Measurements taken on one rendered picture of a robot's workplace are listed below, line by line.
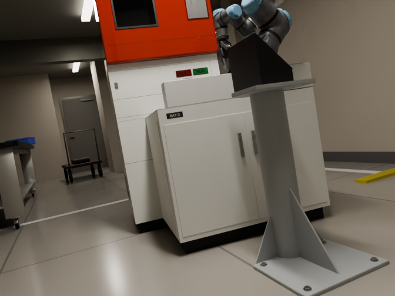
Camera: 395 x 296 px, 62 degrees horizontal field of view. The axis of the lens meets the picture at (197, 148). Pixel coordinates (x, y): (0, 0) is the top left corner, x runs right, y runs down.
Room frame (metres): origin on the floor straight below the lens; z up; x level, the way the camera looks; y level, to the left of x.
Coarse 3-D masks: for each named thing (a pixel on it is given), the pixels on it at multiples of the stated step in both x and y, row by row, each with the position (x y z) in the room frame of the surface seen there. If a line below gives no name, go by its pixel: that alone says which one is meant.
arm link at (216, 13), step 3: (219, 9) 1.90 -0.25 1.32; (222, 9) 1.91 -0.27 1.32; (213, 12) 1.92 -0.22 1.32; (216, 12) 1.91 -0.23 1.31; (219, 12) 1.90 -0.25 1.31; (213, 15) 1.93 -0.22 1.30; (216, 15) 1.91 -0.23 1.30; (219, 15) 1.88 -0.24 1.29; (213, 18) 1.93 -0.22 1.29; (216, 18) 1.91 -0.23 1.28; (219, 18) 1.89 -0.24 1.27; (216, 21) 1.91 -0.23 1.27; (219, 21) 1.90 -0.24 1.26; (216, 24) 1.92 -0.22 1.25; (219, 24) 1.91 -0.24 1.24; (222, 24) 1.90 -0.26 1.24; (225, 24) 1.90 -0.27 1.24; (216, 27) 1.92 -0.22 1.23; (219, 27) 1.91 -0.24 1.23; (222, 27) 1.90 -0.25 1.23; (225, 27) 1.91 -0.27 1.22
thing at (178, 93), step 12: (168, 84) 1.79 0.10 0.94; (180, 84) 1.81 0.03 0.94; (192, 84) 1.82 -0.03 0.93; (204, 84) 1.84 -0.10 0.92; (216, 84) 1.86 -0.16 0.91; (228, 84) 1.87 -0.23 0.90; (168, 96) 1.79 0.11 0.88; (180, 96) 1.80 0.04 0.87; (192, 96) 1.82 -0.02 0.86; (204, 96) 1.84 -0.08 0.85; (216, 96) 1.85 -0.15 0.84; (228, 96) 1.87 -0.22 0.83
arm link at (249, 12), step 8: (248, 0) 1.53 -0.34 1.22; (256, 0) 1.50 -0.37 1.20; (264, 0) 1.51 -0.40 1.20; (272, 0) 1.55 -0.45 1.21; (248, 8) 1.53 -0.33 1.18; (256, 8) 1.51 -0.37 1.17; (264, 8) 1.52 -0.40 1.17; (272, 8) 1.53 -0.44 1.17; (256, 16) 1.54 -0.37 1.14; (264, 16) 1.53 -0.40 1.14; (272, 16) 1.54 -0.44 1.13; (256, 24) 1.59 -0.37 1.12
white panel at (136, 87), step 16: (128, 64) 2.36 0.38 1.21; (144, 64) 2.39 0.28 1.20; (160, 64) 2.42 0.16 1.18; (176, 64) 2.45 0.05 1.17; (192, 64) 2.48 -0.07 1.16; (208, 64) 2.51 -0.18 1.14; (112, 80) 2.33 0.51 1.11; (128, 80) 2.36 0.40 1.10; (144, 80) 2.39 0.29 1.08; (160, 80) 2.41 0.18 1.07; (112, 96) 2.33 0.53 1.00; (128, 96) 2.35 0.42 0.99; (144, 96) 2.38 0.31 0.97; (160, 96) 2.41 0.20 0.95; (128, 112) 2.35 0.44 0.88; (144, 112) 2.38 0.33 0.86
